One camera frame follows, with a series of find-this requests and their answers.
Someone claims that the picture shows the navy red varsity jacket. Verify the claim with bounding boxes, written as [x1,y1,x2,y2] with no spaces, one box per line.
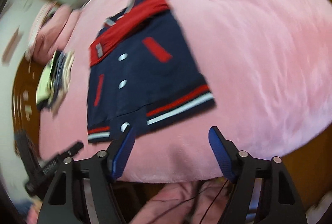
[87,0,216,144]

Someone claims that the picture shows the stack of folded clothes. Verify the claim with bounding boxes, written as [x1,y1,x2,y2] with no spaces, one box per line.
[35,50,75,117]

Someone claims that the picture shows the wooden headboard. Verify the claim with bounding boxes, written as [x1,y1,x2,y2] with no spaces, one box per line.
[12,57,43,156]

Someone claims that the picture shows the pink trousers of operator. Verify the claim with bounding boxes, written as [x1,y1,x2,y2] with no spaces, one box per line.
[131,177,233,223]

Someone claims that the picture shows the folded pink quilt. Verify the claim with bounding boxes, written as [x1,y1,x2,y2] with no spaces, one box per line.
[25,2,81,65]

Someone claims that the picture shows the pink fleece bed blanket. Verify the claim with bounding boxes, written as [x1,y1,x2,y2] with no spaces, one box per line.
[39,0,331,183]

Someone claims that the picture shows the black cable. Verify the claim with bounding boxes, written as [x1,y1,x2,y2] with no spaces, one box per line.
[144,178,231,224]

